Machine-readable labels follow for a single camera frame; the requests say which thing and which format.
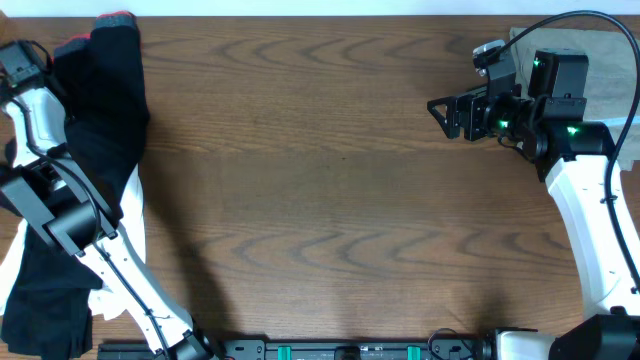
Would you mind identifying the black leggings grey red waistband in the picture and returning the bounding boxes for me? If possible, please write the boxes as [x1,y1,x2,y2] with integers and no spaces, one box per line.
[1,11,150,359]

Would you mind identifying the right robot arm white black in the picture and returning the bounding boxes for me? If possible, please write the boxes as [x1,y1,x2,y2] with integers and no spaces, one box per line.
[427,41,639,359]

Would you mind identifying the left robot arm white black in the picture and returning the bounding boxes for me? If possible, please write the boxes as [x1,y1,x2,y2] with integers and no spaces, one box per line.
[1,40,225,360]

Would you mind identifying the folded khaki trousers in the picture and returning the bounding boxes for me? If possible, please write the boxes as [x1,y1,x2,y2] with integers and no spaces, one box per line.
[510,28,636,140]

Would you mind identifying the black garment with white logo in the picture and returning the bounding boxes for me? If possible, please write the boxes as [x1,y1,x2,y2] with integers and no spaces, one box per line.
[1,137,27,217]

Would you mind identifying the small black looped base cable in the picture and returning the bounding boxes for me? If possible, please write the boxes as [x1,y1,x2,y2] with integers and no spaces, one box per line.
[427,327,476,360]

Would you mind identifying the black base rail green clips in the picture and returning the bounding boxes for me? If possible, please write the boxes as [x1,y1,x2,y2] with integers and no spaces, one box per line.
[97,337,501,360]

